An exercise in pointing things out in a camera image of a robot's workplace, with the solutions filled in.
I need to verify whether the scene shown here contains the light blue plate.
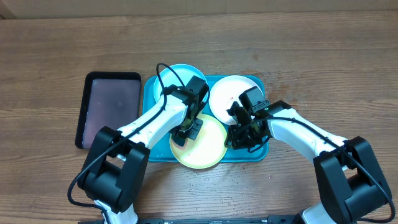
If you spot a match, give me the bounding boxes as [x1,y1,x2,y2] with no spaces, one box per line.
[153,63,207,102]

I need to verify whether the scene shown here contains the pink cleaning sponge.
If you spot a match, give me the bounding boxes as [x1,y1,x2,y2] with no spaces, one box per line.
[173,137,187,151]

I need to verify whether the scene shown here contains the white plate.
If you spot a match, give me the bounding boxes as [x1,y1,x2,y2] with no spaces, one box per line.
[208,75,264,126]

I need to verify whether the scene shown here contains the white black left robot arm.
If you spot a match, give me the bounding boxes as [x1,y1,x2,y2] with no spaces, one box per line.
[71,77,210,223]

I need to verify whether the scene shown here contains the teal serving tray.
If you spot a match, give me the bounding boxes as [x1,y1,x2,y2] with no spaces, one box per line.
[142,75,269,162]

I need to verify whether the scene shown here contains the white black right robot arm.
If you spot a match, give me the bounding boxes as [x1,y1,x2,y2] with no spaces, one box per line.
[224,87,396,223]

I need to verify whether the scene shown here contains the yellow green plate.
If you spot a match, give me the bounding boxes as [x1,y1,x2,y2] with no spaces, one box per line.
[169,114,227,169]

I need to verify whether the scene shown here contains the black water tray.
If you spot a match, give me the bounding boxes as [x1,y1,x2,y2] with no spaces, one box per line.
[75,71,141,149]

